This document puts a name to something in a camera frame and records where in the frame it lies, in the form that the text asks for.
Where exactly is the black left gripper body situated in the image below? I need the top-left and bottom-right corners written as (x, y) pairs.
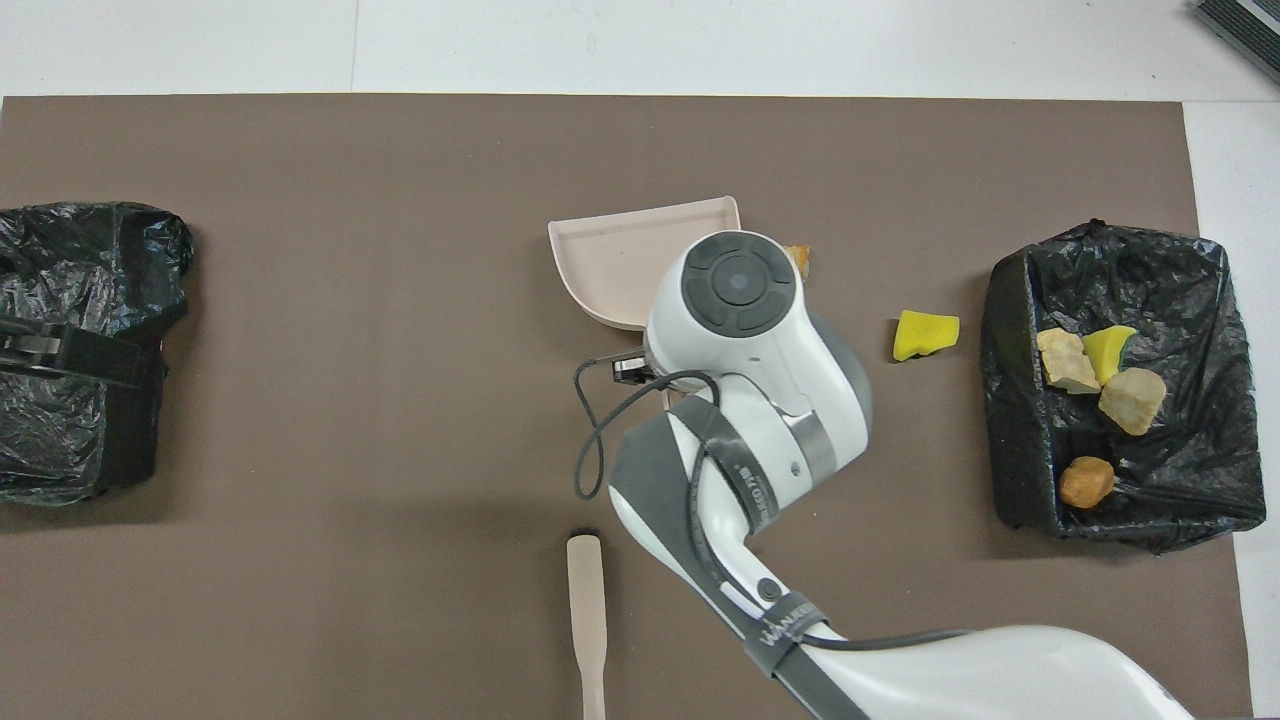
top-left (0, 315), bottom-right (144, 389)

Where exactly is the beige plastic dustpan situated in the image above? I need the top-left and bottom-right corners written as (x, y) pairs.
top-left (547, 195), bottom-right (743, 332)

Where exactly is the yellow sponge piece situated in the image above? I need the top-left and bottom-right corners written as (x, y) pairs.
top-left (892, 309), bottom-right (961, 363)
top-left (1082, 325), bottom-right (1139, 386)

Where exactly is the brown oval bun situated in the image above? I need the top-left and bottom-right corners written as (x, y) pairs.
top-left (1059, 456), bottom-right (1116, 510)

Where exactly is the pale beige sponge chunk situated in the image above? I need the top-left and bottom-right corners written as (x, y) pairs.
top-left (1098, 367), bottom-right (1168, 437)

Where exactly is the black bag lined bin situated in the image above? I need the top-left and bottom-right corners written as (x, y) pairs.
top-left (980, 220), bottom-right (1268, 554)
top-left (0, 202), bottom-right (196, 508)

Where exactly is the brown table mat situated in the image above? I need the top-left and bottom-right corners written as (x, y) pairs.
top-left (0, 94), bottom-right (1253, 720)

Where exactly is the grey ribbed panel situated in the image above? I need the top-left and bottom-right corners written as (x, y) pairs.
top-left (1193, 0), bottom-right (1280, 85)

